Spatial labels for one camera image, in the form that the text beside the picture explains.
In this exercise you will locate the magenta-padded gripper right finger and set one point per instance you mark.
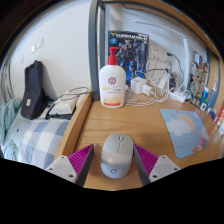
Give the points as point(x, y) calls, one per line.
point(163, 166)

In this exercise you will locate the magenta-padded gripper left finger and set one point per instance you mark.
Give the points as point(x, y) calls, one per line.
point(61, 166)

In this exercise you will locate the grey computer mouse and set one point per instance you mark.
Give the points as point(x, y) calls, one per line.
point(116, 155)

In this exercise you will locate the pastel cloud print mouse pad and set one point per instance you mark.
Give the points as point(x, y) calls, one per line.
point(185, 133)

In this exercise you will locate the blue plaid pillow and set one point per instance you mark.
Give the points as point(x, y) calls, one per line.
point(43, 140)

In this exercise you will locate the white flat box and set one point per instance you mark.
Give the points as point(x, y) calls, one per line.
point(63, 106)

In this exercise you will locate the teal blanket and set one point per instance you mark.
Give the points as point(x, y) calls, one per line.
point(10, 120)

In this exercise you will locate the white power strip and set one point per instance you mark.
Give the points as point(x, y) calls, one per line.
point(177, 96)

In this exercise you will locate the blue packet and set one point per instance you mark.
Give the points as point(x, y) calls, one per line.
point(212, 113)

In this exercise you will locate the white charger block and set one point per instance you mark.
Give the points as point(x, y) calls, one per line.
point(147, 90)
point(137, 85)

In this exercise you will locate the large white power adapter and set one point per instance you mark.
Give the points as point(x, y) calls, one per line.
point(162, 86)

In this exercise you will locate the black bag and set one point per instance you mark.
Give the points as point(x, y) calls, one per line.
point(33, 90)

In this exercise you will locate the blue spray bottle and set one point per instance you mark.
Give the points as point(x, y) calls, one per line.
point(212, 96)

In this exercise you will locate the tan robot figurine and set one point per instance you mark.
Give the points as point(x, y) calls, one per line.
point(201, 80)

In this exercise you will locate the white red-capped pump lotion bottle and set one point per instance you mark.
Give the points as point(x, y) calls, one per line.
point(112, 86)

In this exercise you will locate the white desk lamp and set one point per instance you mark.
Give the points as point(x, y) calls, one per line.
point(185, 63)

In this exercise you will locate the colourful poster box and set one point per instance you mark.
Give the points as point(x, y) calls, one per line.
point(196, 57)

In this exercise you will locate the blue robot model kit box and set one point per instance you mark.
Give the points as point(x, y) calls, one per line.
point(135, 50)

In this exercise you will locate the small white square frame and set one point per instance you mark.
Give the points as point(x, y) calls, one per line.
point(203, 106)

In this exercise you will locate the white wall outlet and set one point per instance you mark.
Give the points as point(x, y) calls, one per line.
point(156, 53)

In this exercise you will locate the grey metal desk frame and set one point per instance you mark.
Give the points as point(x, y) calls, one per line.
point(94, 50)

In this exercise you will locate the white wall switch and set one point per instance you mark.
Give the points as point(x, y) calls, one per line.
point(37, 45)

